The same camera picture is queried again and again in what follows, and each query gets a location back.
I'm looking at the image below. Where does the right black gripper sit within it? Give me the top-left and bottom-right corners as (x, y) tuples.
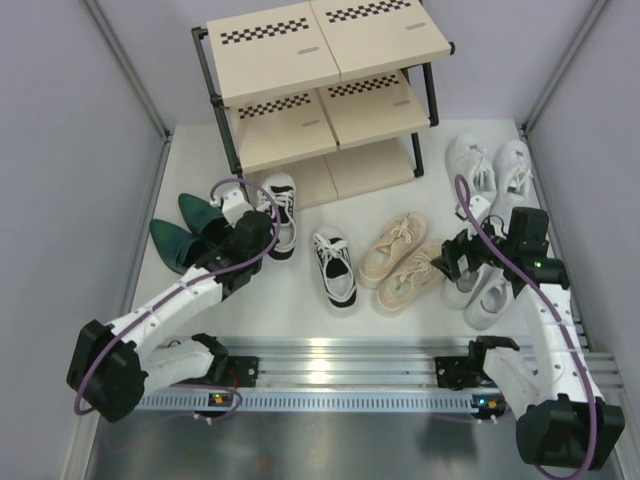
(432, 214), (517, 282)

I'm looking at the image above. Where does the beige lace sneaker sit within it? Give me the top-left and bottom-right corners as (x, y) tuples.
(376, 240), (445, 316)
(358, 212), (429, 289)

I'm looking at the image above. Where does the black white sneaker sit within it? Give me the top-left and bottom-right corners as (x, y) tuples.
(257, 173), (297, 260)
(311, 226), (357, 311)

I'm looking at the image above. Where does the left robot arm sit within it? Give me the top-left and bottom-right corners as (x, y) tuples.
(66, 210), (278, 423)

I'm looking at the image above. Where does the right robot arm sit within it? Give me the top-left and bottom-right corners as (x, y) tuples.
(432, 207), (625, 474)

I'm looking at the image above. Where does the green pointed shoe right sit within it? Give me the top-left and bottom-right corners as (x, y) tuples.
(178, 193), (231, 244)

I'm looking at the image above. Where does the green pointed shoe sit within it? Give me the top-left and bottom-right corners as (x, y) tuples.
(178, 193), (231, 244)
(149, 219), (210, 275)

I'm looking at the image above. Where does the green pointed shoe left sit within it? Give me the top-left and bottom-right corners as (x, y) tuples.
(149, 219), (210, 275)

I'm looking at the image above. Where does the beige three-tier shoe shelf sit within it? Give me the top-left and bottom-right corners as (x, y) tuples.
(192, 1), (455, 208)

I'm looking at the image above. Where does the white sneaker front left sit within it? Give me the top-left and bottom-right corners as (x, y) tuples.
(441, 265), (490, 310)

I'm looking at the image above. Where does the white sneaker front right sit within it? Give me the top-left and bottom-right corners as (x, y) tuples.
(464, 270), (513, 331)

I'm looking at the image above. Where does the white sneaker back left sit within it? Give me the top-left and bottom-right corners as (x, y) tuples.
(445, 132), (497, 204)

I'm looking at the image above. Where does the white sneaker back right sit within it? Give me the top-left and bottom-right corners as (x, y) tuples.
(494, 139), (532, 206)

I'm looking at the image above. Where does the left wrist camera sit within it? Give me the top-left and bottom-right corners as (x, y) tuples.
(209, 187), (253, 225)

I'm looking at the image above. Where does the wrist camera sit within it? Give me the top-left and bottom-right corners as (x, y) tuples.
(455, 195), (492, 223)
(209, 187), (253, 225)

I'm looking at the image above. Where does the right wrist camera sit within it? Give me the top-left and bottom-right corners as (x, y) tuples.
(455, 195), (492, 223)

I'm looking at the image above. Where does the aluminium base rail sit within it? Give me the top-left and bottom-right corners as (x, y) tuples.
(87, 335), (626, 396)

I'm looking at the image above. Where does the slotted cable duct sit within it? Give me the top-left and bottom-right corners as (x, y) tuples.
(134, 388), (506, 414)

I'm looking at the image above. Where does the left aluminium corner post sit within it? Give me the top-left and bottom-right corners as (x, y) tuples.
(79, 0), (171, 143)

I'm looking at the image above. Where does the aluminium corner post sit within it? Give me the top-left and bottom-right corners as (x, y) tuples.
(519, 0), (611, 139)
(79, 0), (171, 143)

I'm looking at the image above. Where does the right aluminium corner post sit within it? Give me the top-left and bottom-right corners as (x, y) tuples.
(519, 0), (611, 139)

